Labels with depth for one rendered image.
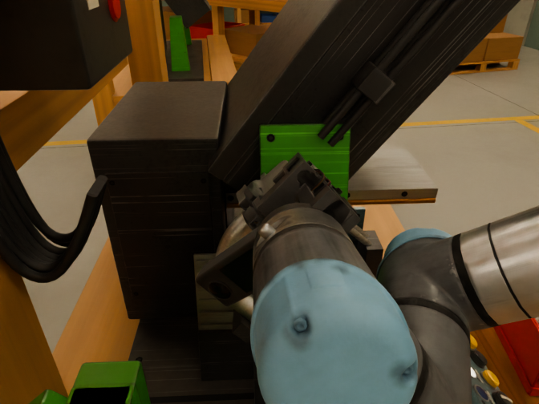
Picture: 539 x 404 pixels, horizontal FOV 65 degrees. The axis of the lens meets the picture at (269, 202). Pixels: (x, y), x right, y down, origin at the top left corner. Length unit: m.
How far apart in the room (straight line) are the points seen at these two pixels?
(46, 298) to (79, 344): 1.56
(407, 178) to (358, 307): 0.57
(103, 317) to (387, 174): 0.57
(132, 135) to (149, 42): 0.69
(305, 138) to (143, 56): 0.83
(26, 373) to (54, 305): 1.77
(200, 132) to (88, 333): 0.42
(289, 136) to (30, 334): 0.37
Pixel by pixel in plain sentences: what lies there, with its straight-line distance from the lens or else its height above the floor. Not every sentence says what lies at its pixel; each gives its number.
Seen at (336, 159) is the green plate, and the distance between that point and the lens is 0.55.
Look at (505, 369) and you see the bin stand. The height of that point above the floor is 0.80.
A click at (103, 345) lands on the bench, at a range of 0.81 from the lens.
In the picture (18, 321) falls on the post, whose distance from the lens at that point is 0.53.
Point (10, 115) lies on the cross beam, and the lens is 0.71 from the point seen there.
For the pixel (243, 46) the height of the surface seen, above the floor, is 0.80.
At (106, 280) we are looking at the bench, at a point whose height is 0.88.
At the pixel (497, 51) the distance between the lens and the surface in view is 6.96.
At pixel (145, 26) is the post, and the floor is 1.28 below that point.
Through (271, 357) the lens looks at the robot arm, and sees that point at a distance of 0.19.
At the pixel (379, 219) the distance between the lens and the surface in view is 1.06.
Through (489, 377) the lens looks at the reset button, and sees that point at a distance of 0.72.
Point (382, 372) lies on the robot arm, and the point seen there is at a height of 1.30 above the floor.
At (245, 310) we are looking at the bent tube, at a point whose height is 1.05.
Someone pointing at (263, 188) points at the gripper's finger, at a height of 1.24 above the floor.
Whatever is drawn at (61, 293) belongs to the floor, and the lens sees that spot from 2.38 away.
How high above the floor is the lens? 1.46
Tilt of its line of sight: 31 degrees down
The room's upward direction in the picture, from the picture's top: straight up
